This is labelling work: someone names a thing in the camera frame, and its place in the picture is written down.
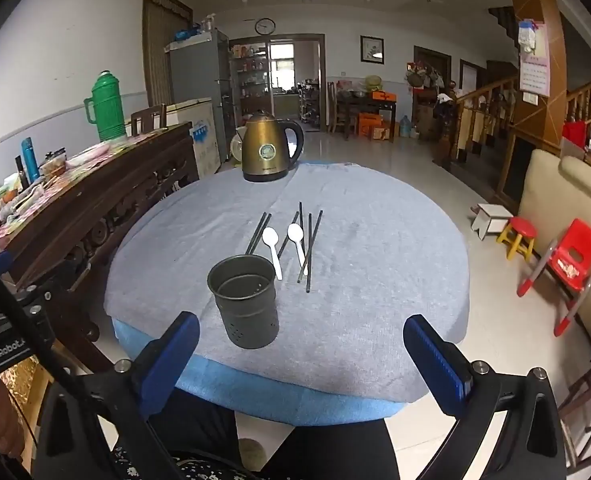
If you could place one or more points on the pink wall calendar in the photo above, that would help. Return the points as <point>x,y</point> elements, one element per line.
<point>535,75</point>

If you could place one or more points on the dark wooden side table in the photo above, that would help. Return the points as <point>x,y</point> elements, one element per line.
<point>365,102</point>

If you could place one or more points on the red and yellow stool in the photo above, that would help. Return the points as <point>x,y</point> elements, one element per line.
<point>521,227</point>

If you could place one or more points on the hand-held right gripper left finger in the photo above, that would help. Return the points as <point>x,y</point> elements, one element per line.
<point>170,360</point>

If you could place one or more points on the blue bottle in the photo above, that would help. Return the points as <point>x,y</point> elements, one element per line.
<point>30,160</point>

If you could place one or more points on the round wall clock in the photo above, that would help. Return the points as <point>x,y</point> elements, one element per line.
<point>265,26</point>

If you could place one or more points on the grey refrigerator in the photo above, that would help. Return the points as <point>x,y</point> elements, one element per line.
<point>195,70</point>

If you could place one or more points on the white plastic spoon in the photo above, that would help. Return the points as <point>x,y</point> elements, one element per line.
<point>270,236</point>
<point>295,232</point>

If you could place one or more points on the carved dark wooden sideboard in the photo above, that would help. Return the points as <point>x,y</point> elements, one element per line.
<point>100,210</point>

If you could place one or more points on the blue water jug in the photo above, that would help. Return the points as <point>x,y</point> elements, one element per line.
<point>406,127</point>

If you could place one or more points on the wooden stair railing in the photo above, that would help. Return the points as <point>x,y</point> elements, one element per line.
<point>485,95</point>

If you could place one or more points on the brown wooden chair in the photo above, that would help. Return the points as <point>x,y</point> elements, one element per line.
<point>583,410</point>

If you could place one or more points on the person's left hand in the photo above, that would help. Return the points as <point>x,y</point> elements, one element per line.
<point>6,422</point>

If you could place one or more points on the orange cardboard box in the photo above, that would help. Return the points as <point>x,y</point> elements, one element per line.
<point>370,122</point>

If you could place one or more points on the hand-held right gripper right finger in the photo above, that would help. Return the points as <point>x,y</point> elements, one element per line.
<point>435,370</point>

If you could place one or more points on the bronze electric kettle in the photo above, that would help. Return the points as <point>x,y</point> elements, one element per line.
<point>265,150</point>

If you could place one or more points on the red child chair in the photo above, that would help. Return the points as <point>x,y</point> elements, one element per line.
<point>573,255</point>

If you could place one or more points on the beige leather sofa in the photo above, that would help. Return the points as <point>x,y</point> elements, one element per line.
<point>550,195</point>

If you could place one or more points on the dark wooden chair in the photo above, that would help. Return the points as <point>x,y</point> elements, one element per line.
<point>148,120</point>

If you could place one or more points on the small white stool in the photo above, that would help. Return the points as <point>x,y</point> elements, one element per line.
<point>493,212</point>

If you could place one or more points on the white electric fan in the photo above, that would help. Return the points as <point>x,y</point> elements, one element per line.
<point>236,149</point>

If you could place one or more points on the dark metal utensil holder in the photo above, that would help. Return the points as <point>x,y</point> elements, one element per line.
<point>245,310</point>

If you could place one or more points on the framed wall picture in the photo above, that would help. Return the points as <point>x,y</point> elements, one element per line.
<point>372,50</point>

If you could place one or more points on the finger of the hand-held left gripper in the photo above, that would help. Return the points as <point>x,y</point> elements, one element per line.
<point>50,292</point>

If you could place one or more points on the green thermos flask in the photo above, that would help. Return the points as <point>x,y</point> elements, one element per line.
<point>108,110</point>

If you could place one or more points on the white chest freezer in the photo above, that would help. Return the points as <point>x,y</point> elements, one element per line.
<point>203,140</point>

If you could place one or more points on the grey table cloth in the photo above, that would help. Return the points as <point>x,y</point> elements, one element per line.
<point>375,260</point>

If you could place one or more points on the brown curtain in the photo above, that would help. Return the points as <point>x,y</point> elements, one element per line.
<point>158,50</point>

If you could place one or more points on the person's black trousers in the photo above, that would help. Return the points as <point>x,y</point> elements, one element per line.
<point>325,455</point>

